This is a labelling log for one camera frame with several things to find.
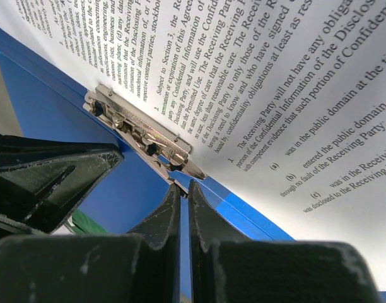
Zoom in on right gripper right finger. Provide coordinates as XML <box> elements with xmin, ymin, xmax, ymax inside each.
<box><xmin>188</xmin><ymin>181</ymin><xmax>382</xmax><ymax>302</ymax></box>

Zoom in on metal folder clip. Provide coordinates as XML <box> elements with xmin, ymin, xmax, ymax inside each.
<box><xmin>83</xmin><ymin>84</ymin><xmax>207</xmax><ymax>183</ymax></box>

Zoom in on blue file folder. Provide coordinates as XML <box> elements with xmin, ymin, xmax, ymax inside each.
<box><xmin>0</xmin><ymin>23</ymin><xmax>386</xmax><ymax>301</ymax></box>

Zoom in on green folded t-shirt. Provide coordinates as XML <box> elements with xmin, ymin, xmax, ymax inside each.
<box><xmin>64</xmin><ymin>210</ymin><xmax>108</xmax><ymax>235</ymax></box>

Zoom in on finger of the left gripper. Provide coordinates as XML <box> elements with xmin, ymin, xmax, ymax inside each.
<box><xmin>0</xmin><ymin>134</ymin><xmax>124</xmax><ymax>239</ymax></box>

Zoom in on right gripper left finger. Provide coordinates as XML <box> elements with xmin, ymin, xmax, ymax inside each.
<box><xmin>0</xmin><ymin>185</ymin><xmax>180</xmax><ymax>302</ymax></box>

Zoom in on printed white paper sheets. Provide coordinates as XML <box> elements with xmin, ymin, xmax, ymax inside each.
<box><xmin>0</xmin><ymin>0</ymin><xmax>386</xmax><ymax>293</ymax></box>

